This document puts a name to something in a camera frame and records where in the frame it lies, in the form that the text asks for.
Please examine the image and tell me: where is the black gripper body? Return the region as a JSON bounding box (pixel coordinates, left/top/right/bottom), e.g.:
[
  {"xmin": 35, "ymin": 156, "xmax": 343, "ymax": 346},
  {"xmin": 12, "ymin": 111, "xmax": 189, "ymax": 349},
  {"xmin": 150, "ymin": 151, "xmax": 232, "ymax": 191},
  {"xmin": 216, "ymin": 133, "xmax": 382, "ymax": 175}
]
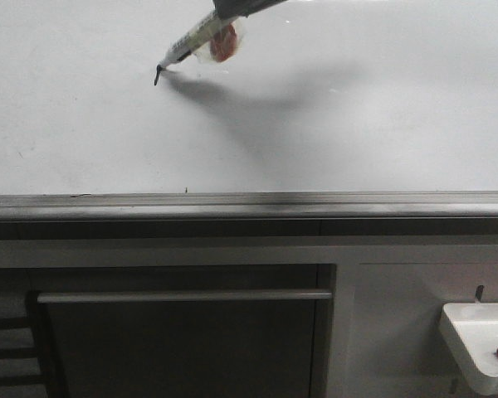
[{"xmin": 212, "ymin": 0, "xmax": 285, "ymax": 19}]

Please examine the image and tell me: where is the red round magnet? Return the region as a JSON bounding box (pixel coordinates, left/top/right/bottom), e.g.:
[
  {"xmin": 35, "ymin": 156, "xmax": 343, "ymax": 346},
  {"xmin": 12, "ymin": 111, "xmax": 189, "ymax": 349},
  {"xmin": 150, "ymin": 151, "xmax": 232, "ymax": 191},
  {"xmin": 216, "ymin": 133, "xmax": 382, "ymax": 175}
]
[{"xmin": 209, "ymin": 23, "xmax": 238, "ymax": 63}]

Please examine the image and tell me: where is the white black whiteboard marker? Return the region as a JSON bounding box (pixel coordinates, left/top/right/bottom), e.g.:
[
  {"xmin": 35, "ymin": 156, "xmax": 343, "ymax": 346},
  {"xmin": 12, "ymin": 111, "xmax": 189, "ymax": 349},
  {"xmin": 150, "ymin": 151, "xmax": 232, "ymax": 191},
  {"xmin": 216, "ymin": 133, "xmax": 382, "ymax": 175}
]
[{"xmin": 155, "ymin": 11, "xmax": 222, "ymax": 79}]

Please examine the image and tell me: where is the white whiteboard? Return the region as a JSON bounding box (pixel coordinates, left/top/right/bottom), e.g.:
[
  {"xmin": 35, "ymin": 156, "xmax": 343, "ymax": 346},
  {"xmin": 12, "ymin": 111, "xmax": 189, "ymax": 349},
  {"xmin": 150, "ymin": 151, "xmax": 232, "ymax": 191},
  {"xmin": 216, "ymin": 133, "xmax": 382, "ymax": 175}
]
[{"xmin": 0, "ymin": 1, "xmax": 498, "ymax": 221}]

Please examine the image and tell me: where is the dark cabinet panel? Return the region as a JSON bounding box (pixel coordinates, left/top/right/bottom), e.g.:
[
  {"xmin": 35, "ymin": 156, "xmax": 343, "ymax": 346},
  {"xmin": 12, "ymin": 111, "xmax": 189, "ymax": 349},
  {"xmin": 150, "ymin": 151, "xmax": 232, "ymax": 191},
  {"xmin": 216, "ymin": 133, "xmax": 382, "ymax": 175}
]
[{"xmin": 29, "ymin": 265, "xmax": 335, "ymax": 397}]

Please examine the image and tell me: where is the white left plastic tray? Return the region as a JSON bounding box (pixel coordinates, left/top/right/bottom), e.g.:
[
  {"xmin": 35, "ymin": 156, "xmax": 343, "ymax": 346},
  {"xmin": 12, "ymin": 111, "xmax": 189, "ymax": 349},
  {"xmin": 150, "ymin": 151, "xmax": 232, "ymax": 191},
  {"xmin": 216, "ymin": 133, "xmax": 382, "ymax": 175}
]
[{"xmin": 439, "ymin": 303, "xmax": 498, "ymax": 396}]

